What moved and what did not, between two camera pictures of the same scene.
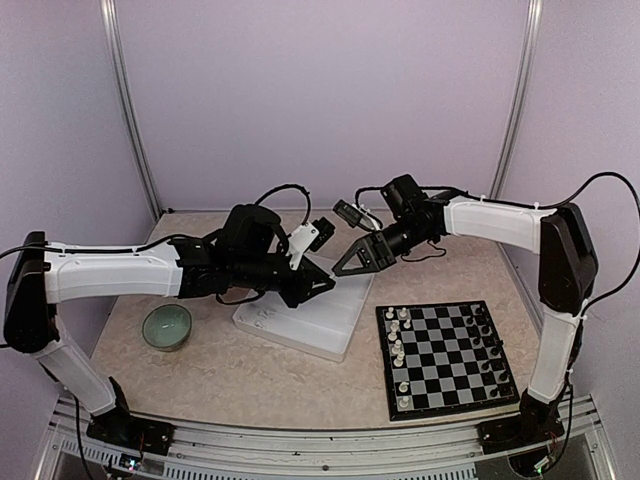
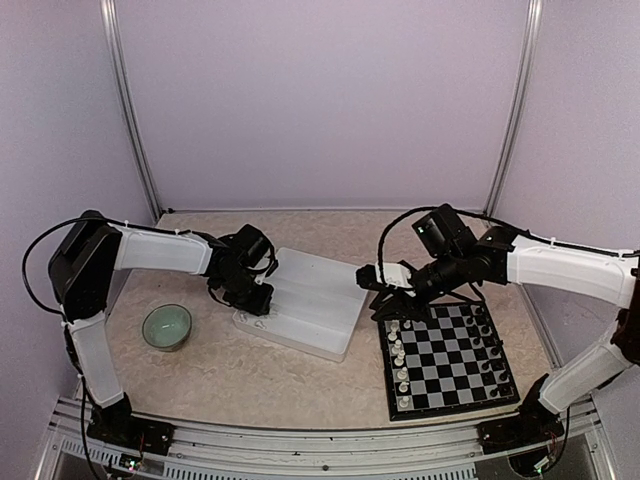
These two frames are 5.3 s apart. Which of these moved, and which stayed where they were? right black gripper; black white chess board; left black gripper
Moved: right black gripper; left black gripper
Stayed: black white chess board
